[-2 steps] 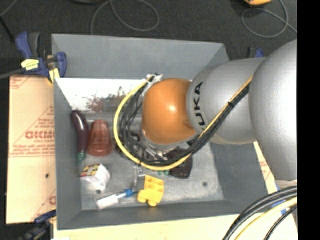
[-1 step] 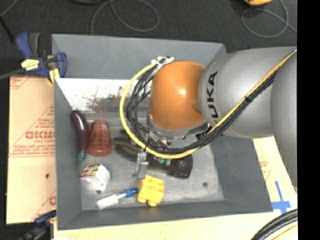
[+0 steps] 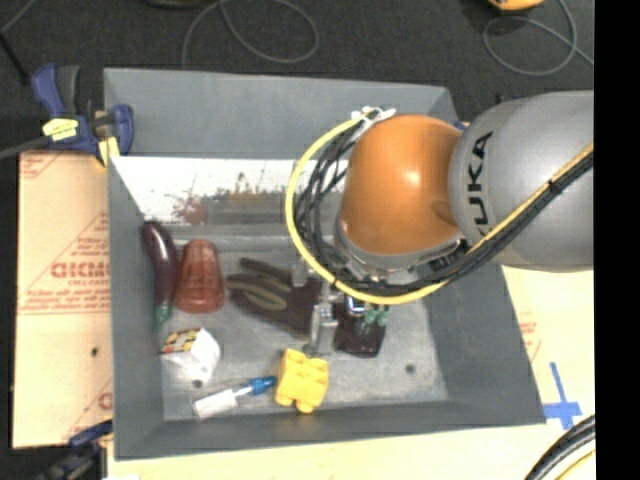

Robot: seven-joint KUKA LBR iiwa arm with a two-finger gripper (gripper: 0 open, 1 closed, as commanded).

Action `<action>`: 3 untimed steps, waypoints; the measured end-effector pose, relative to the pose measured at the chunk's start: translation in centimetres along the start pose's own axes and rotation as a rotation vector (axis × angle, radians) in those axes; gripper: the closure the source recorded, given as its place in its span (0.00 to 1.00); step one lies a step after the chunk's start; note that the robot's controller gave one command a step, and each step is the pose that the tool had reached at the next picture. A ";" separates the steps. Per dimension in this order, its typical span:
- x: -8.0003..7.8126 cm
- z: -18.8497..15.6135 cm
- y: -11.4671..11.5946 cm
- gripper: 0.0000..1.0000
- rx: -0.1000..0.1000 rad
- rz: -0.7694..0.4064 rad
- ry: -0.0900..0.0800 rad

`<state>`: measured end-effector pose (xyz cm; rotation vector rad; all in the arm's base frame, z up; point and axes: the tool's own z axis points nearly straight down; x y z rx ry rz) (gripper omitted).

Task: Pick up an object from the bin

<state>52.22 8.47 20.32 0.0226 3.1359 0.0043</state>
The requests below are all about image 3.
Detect white packet with colourful print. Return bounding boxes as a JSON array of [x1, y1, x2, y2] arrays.
[[159, 326, 222, 388]]

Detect white tube with blue cap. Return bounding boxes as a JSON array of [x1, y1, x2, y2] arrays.
[[192, 375, 278, 421]]

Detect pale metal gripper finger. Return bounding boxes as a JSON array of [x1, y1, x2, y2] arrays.
[[292, 259, 321, 293], [306, 304, 338, 357]]

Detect dark brown glove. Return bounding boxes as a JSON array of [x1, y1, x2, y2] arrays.
[[226, 256, 387, 359]]

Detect grey metal bin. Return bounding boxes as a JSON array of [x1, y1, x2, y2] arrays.
[[102, 67, 547, 460]]

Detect red-brown translucent cup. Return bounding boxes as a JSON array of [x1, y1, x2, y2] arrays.
[[172, 238, 227, 315]]

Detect purple toy eggplant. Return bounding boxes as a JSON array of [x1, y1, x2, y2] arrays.
[[141, 220, 180, 332]]

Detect yellow toy brick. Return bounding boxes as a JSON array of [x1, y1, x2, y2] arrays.
[[273, 347, 331, 415]]

